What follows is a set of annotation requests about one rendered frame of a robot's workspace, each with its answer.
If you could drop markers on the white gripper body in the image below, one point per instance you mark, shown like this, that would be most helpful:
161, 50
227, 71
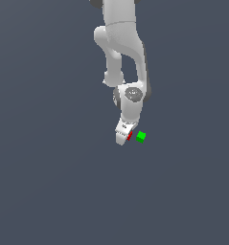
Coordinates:
124, 127

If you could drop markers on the red cube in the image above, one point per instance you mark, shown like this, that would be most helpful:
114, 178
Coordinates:
129, 135

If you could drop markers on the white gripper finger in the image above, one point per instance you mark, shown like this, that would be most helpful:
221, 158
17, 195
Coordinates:
121, 138

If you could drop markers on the green cube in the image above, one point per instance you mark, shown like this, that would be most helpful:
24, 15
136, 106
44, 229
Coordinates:
141, 137

